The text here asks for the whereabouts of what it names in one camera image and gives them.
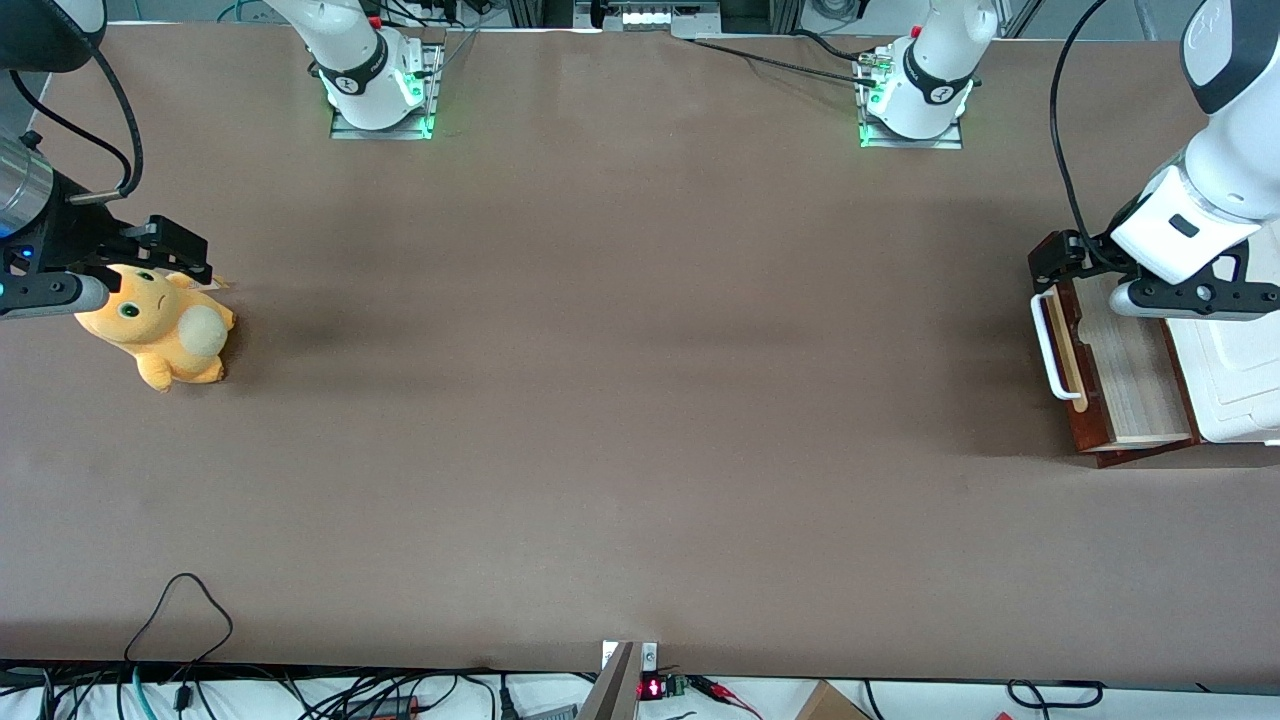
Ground flat looped black cable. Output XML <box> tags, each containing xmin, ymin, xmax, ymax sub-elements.
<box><xmin>1007</xmin><ymin>679</ymin><xmax>1107</xmax><ymax>709</ymax></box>

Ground red clip leads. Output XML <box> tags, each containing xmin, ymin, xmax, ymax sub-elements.
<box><xmin>690</xmin><ymin>677</ymin><xmax>763</xmax><ymax>718</ymax></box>

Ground dark wooden drawer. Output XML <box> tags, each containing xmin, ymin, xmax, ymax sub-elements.
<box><xmin>1030</xmin><ymin>275</ymin><xmax>1196</xmax><ymax>456</ymax></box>

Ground white plastic box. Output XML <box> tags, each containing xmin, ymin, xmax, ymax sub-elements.
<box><xmin>1165</xmin><ymin>300</ymin><xmax>1280</xmax><ymax>444</ymax></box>

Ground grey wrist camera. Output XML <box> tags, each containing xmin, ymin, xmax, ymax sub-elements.
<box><xmin>0</xmin><ymin>271</ymin><xmax>110</xmax><ymax>321</ymax></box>
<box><xmin>1108</xmin><ymin>278</ymin><xmax>1280</xmax><ymax>321</ymax></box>

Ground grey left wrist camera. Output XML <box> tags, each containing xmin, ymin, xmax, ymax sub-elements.
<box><xmin>1108</xmin><ymin>278</ymin><xmax>1280</xmax><ymax>321</ymax></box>

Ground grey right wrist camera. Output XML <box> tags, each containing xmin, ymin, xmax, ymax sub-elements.
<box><xmin>0</xmin><ymin>271</ymin><xmax>110</xmax><ymax>321</ymax></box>

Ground long straight black cable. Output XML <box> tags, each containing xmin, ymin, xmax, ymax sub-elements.
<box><xmin>685</xmin><ymin>38</ymin><xmax>881</xmax><ymax>83</ymax></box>

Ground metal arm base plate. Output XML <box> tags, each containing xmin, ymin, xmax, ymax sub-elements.
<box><xmin>329</xmin><ymin>40</ymin><xmax>445</xmax><ymax>141</ymax></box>
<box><xmin>857</xmin><ymin>48</ymin><xmax>964</xmax><ymax>151</ymax></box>

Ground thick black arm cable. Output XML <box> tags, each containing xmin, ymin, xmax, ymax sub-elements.
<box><xmin>1048</xmin><ymin>0</ymin><xmax>1116</xmax><ymax>266</ymax></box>
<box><xmin>8</xmin><ymin>40</ymin><xmax>145</xmax><ymax>206</ymax></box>

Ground brown cardboard box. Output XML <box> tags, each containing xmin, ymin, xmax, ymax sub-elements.
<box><xmin>794</xmin><ymin>680</ymin><xmax>873</xmax><ymax>720</ymax></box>

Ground aluminium profile bar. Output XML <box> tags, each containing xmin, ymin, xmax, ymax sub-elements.
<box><xmin>575</xmin><ymin>641</ymin><xmax>641</xmax><ymax>720</ymax></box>

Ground light wooden handle backing strip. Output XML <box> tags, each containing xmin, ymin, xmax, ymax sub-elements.
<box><xmin>1050</xmin><ymin>298</ymin><xmax>1090</xmax><ymax>413</ymax></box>

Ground looped thin black cable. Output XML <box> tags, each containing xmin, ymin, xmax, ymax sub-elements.
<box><xmin>123</xmin><ymin>572</ymin><xmax>235</xmax><ymax>666</ymax></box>

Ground short curved black cable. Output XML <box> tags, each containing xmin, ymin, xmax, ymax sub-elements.
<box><xmin>795</xmin><ymin>28</ymin><xmax>883</xmax><ymax>65</ymax></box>

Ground orange plush toy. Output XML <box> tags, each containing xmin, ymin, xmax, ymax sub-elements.
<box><xmin>73</xmin><ymin>262</ymin><xmax>237</xmax><ymax>393</ymax></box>

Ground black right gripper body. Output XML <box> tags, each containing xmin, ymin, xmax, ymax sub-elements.
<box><xmin>0</xmin><ymin>175</ymin><xmax>153</xmax><ymax>277</ymax></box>

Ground white plate edge-on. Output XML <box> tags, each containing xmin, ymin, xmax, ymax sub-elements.
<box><xmin>1031</xmin><ymin>289</ymin><xmax>1089</xmax><ymax>402</ymax></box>

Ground white power strip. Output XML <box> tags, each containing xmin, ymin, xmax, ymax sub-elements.
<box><xmin>575</xmin><ymin>0</ymin><xmax>723</xmax><ymax>39</ymax></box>

